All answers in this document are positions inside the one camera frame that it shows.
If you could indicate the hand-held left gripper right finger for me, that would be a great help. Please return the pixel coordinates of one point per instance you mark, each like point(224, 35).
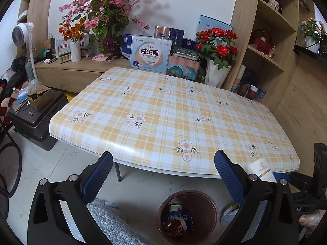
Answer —
point(228, 177)

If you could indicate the person's right hand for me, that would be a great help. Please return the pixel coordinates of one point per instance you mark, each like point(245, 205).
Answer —
point(314, 220)

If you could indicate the silver box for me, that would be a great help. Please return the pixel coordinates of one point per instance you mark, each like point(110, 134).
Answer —
point(162, 33)

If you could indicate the white flower pot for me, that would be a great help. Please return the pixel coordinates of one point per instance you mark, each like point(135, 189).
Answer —
point(217, 75)

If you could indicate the shrink-wrapped pink bottle pack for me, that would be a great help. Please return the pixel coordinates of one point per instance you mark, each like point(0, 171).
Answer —
point(182, 67)

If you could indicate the dark purple box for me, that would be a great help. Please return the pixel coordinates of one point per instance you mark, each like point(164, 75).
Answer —
point(176, 36)

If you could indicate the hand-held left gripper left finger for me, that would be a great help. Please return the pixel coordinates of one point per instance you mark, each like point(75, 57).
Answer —
point(98, 177)

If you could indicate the brown cup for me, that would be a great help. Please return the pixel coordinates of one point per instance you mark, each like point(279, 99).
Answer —
point(242, 89)

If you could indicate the red drink can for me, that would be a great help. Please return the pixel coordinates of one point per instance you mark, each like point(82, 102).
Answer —
point(173, 229)

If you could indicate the dark blue cardboard box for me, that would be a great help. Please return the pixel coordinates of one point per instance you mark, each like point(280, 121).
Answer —
point(178, 218)

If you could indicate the orange flowers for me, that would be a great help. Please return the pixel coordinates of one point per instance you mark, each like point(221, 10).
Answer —
point(71, 32)

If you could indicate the light blue tall box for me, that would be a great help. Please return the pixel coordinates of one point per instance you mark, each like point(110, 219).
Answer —
point(214, 23)

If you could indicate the white fan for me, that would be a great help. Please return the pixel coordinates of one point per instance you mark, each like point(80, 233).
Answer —
point(21, 34)

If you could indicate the purple flowers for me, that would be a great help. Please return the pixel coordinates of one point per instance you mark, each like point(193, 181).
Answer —
point(111, 44)

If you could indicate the stack of pastel cups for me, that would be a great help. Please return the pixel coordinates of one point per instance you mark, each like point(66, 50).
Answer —
point(237, 80)

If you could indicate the row of small brown bottles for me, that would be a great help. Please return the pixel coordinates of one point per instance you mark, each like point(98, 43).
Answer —
point(64, 56)

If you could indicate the black chair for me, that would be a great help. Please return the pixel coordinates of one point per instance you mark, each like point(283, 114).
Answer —
point(10, 178)

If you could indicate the pink rose plant in pot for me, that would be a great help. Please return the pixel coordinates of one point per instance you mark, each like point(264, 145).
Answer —
point(313, 34)

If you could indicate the small glass bottle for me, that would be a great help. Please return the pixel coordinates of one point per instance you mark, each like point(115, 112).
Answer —
point(272, 53)

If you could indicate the pale blue fuzzy slipper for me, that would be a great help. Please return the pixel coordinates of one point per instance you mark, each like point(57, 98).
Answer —
point(112, 222)
point(230, 215)

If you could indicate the brown waste bin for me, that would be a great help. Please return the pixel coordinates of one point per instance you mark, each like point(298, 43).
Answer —
point(204, 214)

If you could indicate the white and blue carton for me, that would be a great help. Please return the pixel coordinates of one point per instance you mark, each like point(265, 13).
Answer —
point(150, 53)

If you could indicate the pink blossom arrangement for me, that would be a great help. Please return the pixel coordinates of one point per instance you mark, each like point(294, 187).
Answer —
point(109, 10)

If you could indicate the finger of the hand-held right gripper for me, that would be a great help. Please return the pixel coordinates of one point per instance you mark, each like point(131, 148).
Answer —
point(279, 175)

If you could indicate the pink cloth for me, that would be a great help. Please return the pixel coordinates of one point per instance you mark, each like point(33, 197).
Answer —
point(103, 57)

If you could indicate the small blue box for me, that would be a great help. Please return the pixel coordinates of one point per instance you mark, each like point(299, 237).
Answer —
point(261, 95)

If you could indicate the black suitcase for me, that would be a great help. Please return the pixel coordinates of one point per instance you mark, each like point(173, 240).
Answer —
point(33, 125)

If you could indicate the low wooden cabinet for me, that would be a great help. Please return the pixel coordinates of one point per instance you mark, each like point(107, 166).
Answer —
point(71, 77)

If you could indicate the white ribbed vase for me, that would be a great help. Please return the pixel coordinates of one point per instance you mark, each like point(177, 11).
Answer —
point(76, 51)

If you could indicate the wooden shelf unit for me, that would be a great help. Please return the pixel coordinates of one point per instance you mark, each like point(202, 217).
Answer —
point(270, 43)

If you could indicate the white jar with green label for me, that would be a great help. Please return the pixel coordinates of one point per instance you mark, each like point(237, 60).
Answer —
point(175, 208)

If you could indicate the red rose bouquet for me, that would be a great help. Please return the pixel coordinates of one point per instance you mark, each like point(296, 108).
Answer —
point(217, 46)

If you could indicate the pile of clothes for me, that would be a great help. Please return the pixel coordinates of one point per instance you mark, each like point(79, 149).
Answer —
point(10, 81)

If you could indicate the white printed card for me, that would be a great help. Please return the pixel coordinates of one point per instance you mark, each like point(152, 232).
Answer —
point(261, 169)

